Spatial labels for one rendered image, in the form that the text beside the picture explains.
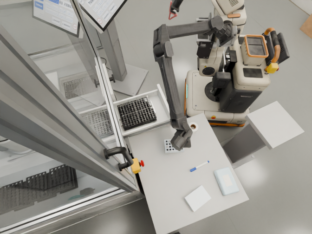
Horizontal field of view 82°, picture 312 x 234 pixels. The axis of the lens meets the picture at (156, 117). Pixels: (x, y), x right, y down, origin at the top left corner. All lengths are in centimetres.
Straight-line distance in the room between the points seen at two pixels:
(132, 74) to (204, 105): 108
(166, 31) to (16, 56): 76
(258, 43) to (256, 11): 214
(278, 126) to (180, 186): 82
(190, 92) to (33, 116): 191
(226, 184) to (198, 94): 111
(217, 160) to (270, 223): 108
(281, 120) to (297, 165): 97
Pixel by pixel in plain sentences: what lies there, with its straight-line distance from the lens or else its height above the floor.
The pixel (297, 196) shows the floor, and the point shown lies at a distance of 237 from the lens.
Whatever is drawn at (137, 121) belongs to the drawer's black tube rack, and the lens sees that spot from 116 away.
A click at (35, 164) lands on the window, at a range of 35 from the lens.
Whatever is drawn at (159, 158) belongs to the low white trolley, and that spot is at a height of 76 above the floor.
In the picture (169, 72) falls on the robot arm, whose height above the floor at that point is 126.
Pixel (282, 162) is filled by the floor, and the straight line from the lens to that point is 238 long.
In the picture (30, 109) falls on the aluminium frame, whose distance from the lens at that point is 20.
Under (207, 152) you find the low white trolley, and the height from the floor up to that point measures 76.
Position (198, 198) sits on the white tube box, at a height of 81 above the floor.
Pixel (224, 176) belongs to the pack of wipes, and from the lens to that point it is 122.
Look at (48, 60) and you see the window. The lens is 36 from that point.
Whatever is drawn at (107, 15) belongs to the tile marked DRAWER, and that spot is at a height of 100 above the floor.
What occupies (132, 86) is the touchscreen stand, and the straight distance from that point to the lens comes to 239.
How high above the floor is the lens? 195
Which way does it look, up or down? 64 degrees down
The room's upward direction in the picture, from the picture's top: 2 degrees counter-clockwise
